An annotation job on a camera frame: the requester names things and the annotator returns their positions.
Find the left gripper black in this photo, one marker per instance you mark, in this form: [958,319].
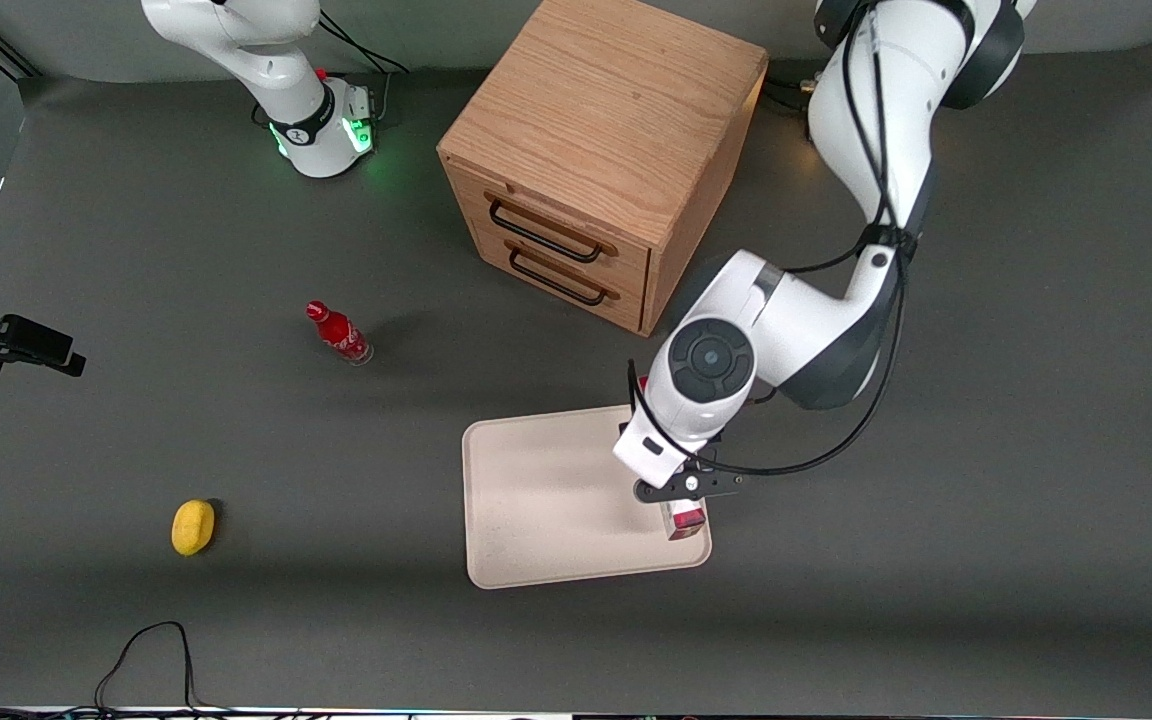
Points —
[712,451]

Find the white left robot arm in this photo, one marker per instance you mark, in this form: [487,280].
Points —
[896,120]

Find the cream rectangular tray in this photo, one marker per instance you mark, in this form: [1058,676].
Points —
[546,500]

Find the yellow lemon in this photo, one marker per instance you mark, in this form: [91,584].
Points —
[193,527]

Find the red cola bottle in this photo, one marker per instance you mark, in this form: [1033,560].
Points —
[339,333]

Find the wooden drawer front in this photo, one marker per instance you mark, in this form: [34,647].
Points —
[486,252]
[466,195]

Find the wooden drawer cabinet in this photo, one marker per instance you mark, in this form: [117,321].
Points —
[606,100]

